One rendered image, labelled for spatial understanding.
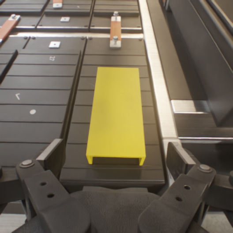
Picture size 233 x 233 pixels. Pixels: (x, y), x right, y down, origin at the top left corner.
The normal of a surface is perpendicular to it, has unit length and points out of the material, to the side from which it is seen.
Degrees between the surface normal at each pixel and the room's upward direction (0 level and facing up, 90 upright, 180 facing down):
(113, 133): 0
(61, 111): 0
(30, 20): 0
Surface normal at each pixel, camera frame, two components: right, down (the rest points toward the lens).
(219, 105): -1.00, -0.02
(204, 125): -0.01, 0.82
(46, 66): 0.01, -0.58
